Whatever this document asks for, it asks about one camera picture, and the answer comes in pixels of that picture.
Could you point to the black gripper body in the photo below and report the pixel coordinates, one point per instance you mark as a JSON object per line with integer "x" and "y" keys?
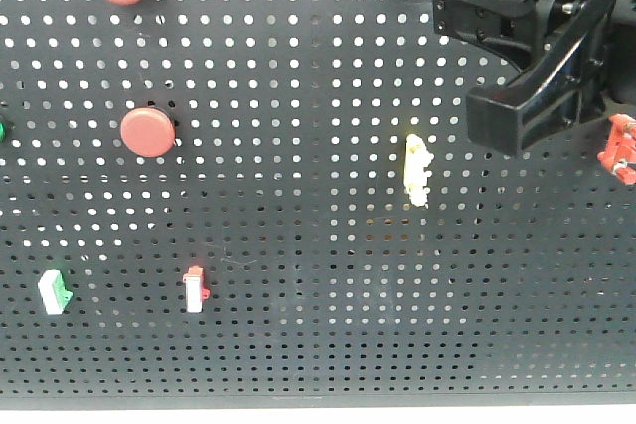
{"x": 589, "y": 58}

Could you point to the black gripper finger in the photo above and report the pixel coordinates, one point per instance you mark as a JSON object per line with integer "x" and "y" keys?
{"x": 502, "y": 117}
{"x": 514, "y": 30}

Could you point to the lower red push button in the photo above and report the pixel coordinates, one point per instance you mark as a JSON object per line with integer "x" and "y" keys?
{"x": 148, "y": 132}

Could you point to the black perforated pegboard panel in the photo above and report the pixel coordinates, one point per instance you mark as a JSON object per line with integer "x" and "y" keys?
{"x": 328, "y": 287}

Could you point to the red handle clamp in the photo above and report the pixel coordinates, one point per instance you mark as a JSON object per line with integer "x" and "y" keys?
{"x": 618, "y": 155}

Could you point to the yellow toggle switch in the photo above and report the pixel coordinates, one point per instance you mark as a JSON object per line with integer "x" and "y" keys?
{"x": 416, "y": 171}

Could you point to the white red rocker switch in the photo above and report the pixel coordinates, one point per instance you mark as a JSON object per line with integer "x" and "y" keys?
{"x": 196, "y": 292}

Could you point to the white green rocker switch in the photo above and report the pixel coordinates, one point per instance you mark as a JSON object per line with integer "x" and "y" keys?
{"x": 54, "y": 294}

